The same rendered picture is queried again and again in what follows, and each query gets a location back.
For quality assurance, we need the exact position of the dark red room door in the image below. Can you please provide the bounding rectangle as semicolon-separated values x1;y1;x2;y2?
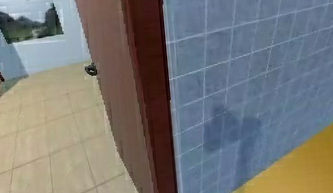
73;0;181;193

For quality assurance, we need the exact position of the window with dark trees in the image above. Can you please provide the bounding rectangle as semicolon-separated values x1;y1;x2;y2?
0;0;66;46

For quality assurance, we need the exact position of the black door handle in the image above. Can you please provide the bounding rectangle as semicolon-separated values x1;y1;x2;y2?
83;62;99;78

